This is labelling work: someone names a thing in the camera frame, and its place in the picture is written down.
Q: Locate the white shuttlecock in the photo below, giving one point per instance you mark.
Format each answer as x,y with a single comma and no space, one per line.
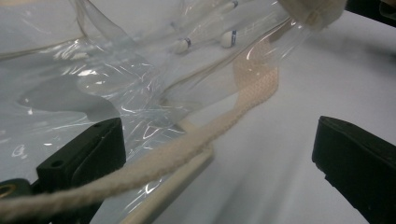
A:
181,45
228,39
230,5

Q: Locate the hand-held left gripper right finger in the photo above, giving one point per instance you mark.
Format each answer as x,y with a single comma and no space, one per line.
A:
358,161

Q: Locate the transparent bag with beige trim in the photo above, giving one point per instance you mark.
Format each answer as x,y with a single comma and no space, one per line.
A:
93,77

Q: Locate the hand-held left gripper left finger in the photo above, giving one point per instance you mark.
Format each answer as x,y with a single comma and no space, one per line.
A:
93,152

